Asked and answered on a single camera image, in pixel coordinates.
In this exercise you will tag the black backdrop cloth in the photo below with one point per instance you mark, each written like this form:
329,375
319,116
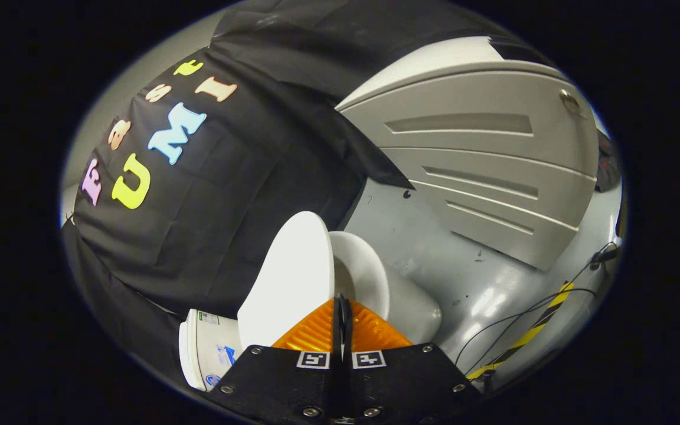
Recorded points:
234,195

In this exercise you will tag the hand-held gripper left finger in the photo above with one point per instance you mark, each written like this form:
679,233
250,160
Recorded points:
281,383

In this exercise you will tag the white toilet lid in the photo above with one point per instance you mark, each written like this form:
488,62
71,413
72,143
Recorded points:
290,277

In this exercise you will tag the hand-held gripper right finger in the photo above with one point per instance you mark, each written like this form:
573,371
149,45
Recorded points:
405,383

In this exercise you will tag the white cabinet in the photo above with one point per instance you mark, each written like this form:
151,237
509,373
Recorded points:
481,159

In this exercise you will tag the white ceramic toilet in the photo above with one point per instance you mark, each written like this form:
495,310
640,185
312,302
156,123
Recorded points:
399,307

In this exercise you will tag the yellow black hazard tape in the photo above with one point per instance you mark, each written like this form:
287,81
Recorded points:
529,335

